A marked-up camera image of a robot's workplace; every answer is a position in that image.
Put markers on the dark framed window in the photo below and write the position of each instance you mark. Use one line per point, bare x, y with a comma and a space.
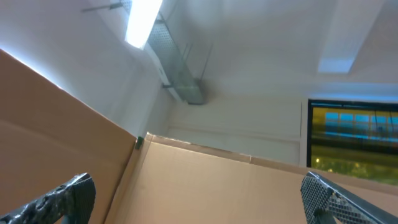
357, 139

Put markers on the fluorescent ceiling light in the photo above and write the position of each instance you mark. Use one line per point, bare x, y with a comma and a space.
141, 19

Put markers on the brown cardboard barrier panel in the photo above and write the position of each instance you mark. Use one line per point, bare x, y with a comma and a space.
48, 137

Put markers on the metal ceiling cable tray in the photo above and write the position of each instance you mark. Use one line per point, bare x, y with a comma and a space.
160, 48

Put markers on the green corner clip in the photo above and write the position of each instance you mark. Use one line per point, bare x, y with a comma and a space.
138, 143

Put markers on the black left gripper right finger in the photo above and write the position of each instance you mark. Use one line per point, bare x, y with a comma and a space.
326, 202

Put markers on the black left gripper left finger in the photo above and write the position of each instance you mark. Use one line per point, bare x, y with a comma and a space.
71, 202

